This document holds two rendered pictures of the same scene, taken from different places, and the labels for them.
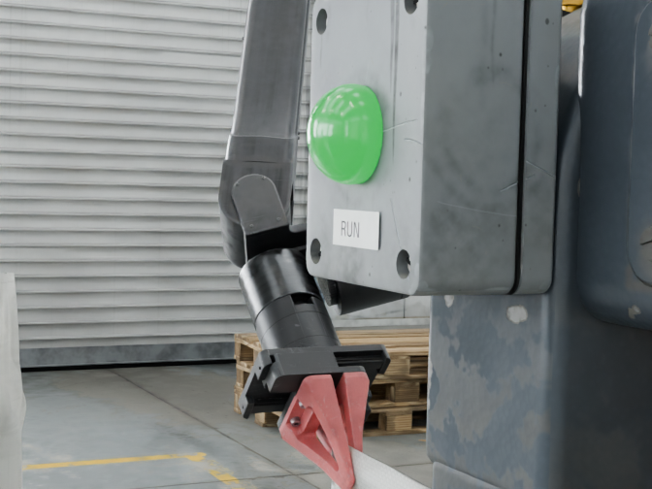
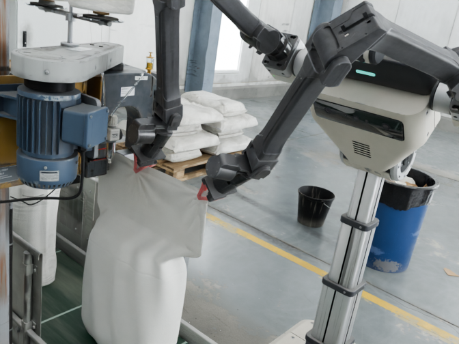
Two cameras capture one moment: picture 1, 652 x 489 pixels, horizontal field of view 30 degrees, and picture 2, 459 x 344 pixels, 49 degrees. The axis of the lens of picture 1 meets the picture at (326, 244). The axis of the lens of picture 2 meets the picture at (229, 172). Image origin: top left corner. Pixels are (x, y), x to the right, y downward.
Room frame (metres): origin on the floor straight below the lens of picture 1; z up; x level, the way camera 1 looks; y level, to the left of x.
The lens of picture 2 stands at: (2.05, -0.56, 1.61)
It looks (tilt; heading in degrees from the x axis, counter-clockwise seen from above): 19 degrees down; 153
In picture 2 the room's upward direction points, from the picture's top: 9 degrees clockwise
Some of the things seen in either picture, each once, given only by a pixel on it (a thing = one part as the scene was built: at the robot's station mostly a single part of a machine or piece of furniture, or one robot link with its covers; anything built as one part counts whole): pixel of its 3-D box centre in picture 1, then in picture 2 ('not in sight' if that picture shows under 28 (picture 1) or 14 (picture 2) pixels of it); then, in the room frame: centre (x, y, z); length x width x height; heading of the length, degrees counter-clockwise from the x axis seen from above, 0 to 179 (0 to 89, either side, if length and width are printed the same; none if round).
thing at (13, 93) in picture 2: not in sight; (18, 104); (0.68, -0.49, 1.27); 0.12 x 0.09 x 0.09; 115
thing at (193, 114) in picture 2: not in sight; (186, 113); (-2.15, 1.06, 0.56); 0.66 x 0.42 x 0.15; 115
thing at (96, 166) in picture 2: not in sight; (91, 165); (0.50, -0.27, 1.04); 0.08 x 0.06 x 0.05; 115
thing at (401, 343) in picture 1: (365, 353); not in sight; (6.43, -0.22, 0.36); 1.20 x 0.82 x 0.14; 111
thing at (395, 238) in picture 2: not in sight; (391, 218); (-0.34, 1.97, 0.32); 0.51 x 0.48 x 0.65; 115
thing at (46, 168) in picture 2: not in sight; (48, 136); (0.74, -0.43, 1.21); 0.15 x 0.15 x 0.25
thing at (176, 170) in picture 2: not in sight; (186, 152); (-2.48, 1.23, 0.07); 1.20 x 0.82 x 0.14; 117
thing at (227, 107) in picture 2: not in sight; (212, 102); (-2.64, 1.52, 0.56); 0.67 x 0.43 x 0.15; 25
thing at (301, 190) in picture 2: not in sight; (313, 207); (-0.97, 1.77, 0.13); 0.30 x 0.30 x 0.26
